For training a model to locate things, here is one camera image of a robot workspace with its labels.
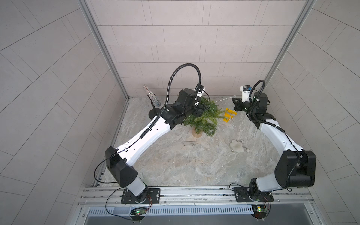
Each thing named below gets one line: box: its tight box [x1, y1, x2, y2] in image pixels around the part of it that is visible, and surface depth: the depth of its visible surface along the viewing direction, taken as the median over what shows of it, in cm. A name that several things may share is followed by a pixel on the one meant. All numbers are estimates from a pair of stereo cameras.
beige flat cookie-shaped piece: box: [229, 139, 245, 153], surface depth 88 cm
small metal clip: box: [182, 141, 196, 147], surface depth 91 cm
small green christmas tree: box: [181, 96, 226, 138], surface depth 76 cm
